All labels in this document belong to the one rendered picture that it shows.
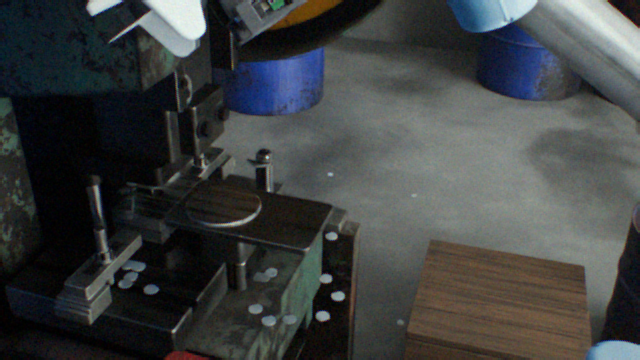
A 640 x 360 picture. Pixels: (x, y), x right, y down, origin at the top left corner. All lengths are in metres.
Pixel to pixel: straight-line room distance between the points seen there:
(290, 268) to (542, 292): 0.73
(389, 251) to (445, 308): 0.78
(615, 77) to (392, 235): 1.73
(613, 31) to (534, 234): 1.85
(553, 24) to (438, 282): 1.03
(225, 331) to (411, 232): 1.47
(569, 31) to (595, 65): 0.05
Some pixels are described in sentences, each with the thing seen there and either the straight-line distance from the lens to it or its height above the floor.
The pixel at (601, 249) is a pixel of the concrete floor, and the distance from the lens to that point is 2.56.
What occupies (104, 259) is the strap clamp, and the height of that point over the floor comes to 0.76.
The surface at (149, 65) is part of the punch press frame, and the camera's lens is 0.83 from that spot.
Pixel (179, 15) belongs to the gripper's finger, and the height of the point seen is 1.25.
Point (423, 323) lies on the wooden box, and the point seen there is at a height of 0.35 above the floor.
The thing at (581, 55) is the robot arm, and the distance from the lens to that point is 0.75.
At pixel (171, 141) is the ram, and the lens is 1.00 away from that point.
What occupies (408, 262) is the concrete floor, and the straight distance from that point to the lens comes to 2.29.
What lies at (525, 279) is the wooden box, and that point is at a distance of 1.72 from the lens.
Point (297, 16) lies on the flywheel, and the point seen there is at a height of 1.01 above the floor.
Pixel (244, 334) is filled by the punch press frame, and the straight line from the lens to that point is 1.06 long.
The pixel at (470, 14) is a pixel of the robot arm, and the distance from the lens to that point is 0.59.
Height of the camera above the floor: 1.37
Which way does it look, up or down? 30 degrees down
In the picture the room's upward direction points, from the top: 1 degrees clockwise
